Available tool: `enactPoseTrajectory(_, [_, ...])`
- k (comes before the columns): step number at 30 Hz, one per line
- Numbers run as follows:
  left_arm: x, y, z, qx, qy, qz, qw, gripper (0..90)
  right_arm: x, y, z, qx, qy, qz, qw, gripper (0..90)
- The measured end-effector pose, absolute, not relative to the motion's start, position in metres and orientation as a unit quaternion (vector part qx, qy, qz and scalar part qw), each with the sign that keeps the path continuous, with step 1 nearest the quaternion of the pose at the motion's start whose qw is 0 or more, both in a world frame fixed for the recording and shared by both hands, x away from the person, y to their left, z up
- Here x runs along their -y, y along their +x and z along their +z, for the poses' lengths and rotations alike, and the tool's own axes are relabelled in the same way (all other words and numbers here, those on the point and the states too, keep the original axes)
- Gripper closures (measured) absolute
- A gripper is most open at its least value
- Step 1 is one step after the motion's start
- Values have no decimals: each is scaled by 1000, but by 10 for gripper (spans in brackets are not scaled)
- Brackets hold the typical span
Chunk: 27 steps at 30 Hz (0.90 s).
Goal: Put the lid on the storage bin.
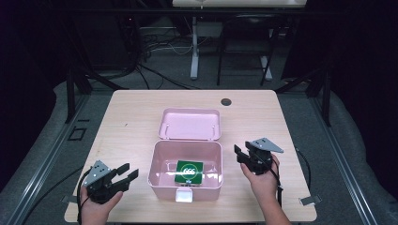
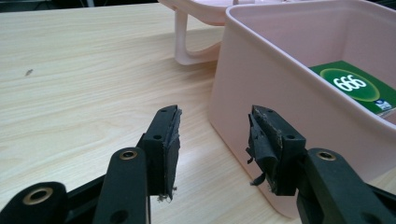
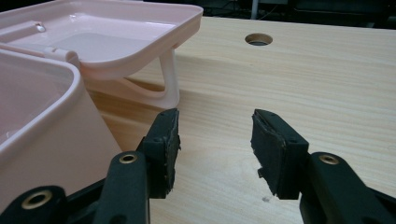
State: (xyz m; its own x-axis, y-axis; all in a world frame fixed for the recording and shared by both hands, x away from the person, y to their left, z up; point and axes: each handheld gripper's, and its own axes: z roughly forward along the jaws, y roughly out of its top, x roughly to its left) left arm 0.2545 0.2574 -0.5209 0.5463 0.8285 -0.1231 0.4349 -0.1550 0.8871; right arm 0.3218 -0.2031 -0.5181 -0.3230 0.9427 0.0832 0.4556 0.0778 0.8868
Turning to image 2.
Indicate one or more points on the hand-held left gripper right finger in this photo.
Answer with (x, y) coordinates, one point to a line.
(274, 149)

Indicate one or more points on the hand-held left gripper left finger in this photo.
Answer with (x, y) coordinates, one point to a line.
(163, 146)

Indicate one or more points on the pink plastic storage box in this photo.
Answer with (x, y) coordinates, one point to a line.
(267, 77)

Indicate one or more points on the green packet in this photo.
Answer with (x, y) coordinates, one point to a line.
(358, 85)

